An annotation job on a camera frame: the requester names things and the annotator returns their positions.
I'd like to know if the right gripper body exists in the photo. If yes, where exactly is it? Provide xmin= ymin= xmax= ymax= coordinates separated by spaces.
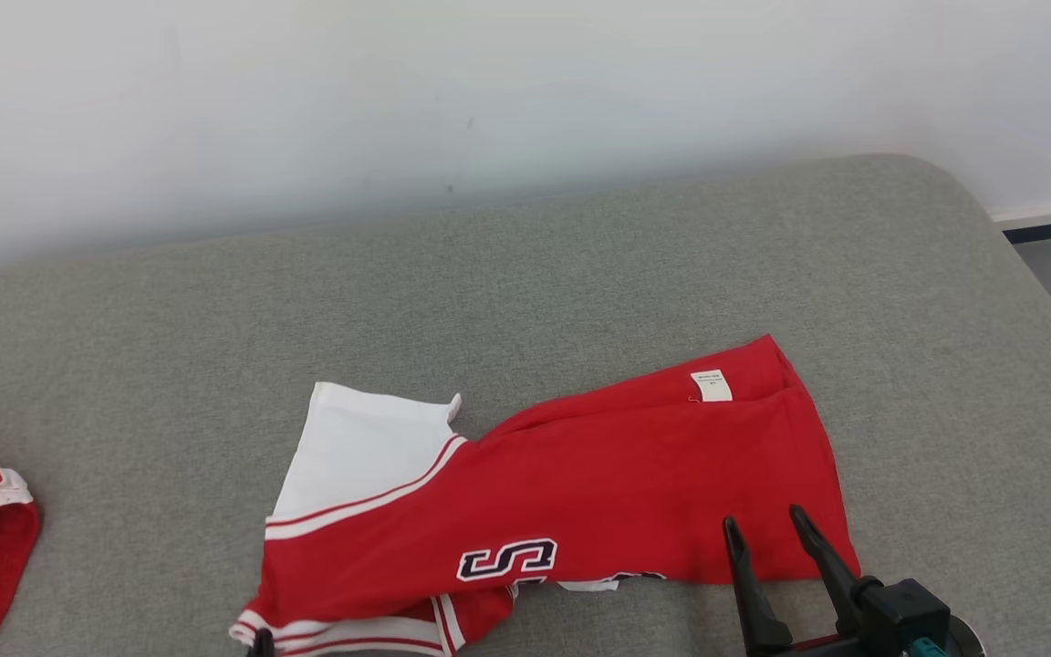
xmin=744 ymin=630 xmax=864 ymax=657

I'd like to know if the red white sports shirt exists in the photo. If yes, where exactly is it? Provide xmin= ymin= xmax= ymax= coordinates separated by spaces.
xmin=229 ymin=334 xmax=862 ymax=657

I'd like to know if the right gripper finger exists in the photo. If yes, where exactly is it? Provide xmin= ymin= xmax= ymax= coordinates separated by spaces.
xmin=723 ymin=516 xmax=792 ymax=655
xmin=789 ymin=505 xmax=865 ymax=631

